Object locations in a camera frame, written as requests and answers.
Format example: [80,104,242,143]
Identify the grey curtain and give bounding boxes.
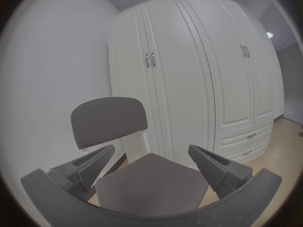
[276,42,303,97]

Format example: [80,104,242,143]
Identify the white wardrobe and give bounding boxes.
[108,0,275,167]

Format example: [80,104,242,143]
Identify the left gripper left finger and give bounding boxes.
[47,144,116,199]

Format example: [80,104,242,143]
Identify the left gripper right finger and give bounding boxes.
[188,144,253,198]

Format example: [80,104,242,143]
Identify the white chair grey cushions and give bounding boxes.
[71,97,210,209]

